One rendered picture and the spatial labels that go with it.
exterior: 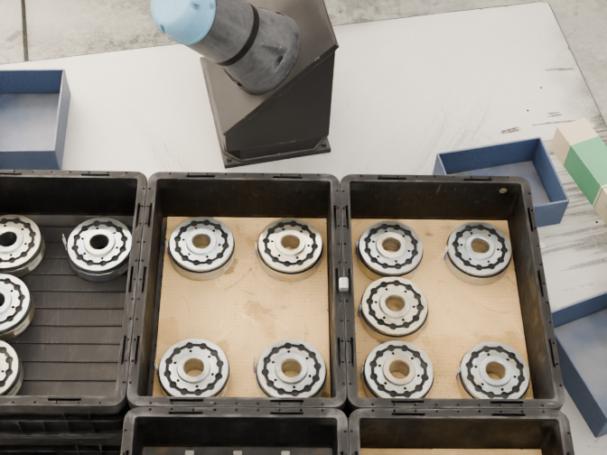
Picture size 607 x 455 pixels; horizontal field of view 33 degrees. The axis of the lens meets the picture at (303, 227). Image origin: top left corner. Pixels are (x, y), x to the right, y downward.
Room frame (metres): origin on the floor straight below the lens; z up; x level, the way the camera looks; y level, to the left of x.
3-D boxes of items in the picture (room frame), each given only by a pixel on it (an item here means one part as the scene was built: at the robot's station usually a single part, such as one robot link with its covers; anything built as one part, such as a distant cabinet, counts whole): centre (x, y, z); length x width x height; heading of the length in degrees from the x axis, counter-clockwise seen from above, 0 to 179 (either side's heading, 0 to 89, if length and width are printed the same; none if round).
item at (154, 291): (0.78, 0.09, 0.87); 0.40 x 0.30 x 0.11; 3
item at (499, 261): (0.91, -0.28, 0.86); 0.10 x 0.10 x 0.01
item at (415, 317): (0.80, -0.14, 0.86); 0.10 x 0.10 x 0.01
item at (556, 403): (0.80, -0.21, 0.92); 0.40 x 0.30 x 0.02; 3
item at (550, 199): (1.13, -0.35, 0.74); 0.20 x 0.15 x 0.07; 105
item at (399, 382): (0.68, -0.15, 0.86); 0.05 x 0.05 x 0.01
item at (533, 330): (0.80, -0.21, 0.87); 0.40 x 0.30 x 0.11; 3
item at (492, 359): (0.69, -0.29, 0.86); 0.05 x 0.05 x 0.01
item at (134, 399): (0.78, 0.09, 0.92); 0.40 x 0.30 x 0.02; 3
